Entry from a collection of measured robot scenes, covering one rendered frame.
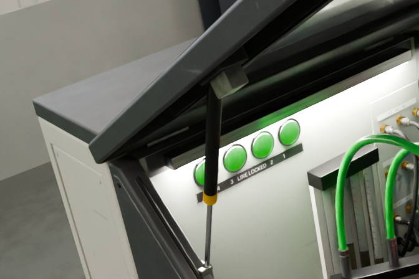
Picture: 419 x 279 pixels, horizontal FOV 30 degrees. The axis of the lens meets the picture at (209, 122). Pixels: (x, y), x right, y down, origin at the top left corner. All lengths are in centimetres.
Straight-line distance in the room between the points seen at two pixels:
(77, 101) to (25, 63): 358
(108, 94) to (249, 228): 34
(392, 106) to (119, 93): 53
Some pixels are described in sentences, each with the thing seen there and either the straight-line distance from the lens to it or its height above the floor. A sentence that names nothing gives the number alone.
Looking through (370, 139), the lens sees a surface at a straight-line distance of 124.
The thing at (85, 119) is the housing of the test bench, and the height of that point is 150.
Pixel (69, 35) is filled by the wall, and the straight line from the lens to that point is 503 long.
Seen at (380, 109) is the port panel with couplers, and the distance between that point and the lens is 153.
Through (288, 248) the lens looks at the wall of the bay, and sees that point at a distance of 147.
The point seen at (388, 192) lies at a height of 126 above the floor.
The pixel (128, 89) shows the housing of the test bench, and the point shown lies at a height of 150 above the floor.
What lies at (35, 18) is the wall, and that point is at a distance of 494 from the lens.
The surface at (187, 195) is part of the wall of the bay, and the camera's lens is 129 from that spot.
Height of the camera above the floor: 194
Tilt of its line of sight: 22 degrees down
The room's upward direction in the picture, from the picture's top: 12 degrees counter-clockwise
